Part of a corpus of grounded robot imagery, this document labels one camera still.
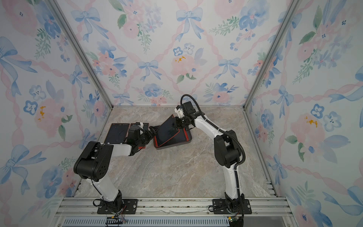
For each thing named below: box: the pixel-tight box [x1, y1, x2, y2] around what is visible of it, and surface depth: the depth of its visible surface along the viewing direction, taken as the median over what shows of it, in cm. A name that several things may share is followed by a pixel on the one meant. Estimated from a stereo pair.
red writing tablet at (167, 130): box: [153, 114, 180, 149], surface depth 97 cm
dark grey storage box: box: [153, 128, 193, 150], surface depth 97 cm
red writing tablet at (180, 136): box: [153, 127, 190, 148], surface depth 96 cm
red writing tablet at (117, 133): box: [103, 122, 130, 144], surface depth 109 cm
